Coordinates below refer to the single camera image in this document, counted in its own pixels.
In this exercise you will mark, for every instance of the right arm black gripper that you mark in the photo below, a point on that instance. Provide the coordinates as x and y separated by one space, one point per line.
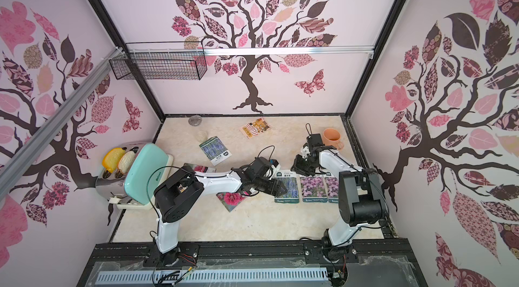
303 164

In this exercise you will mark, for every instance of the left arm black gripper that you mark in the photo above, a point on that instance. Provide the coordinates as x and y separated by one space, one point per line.
270 191

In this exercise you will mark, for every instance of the lavender seed packet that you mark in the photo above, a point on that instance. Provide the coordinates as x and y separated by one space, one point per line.
215 150
289 179

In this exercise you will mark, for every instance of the pink cosmos seed packet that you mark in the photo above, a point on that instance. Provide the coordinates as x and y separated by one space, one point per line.
313 189

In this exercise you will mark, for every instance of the pink rose packet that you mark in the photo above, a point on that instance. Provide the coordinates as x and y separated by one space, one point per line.
200 168
230 200

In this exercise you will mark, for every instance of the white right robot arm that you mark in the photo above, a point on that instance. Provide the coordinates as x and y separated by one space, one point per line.
361 201

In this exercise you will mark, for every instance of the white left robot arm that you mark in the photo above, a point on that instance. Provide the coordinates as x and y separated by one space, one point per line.
176 196

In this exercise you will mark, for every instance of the orange ceramic mug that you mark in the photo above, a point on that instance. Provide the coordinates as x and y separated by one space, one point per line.
332 137

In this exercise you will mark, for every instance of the orange illustrated packet at back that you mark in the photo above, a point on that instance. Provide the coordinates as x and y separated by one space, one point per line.
255 128

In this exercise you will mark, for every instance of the clear glass jar with grains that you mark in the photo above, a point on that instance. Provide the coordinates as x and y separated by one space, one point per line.
197 128

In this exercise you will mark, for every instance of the beige toast slice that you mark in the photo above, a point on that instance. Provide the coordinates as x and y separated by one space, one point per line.
125 163

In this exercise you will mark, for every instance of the black wire basket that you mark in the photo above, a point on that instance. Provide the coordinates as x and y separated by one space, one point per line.
167 60

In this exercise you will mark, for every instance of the white slotted cable duct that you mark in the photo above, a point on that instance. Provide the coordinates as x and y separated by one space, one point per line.
210 276

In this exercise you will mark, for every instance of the aluminium rail on wall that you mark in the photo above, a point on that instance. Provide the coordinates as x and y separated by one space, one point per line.
21 161

